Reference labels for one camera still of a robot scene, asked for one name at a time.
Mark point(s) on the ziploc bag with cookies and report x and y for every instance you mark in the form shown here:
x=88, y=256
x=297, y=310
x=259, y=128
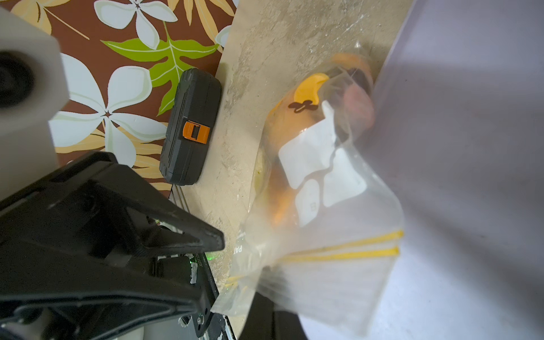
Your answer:
x=323, y=230

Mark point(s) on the black tool case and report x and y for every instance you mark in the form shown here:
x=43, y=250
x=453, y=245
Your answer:
x=190, y=127

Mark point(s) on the lavender plastic tray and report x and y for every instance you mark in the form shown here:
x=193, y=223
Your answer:
x=459, y=139

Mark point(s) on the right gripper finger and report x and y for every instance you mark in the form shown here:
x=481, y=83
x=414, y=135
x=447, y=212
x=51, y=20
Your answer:
x=47, y=293
x=97, y=208

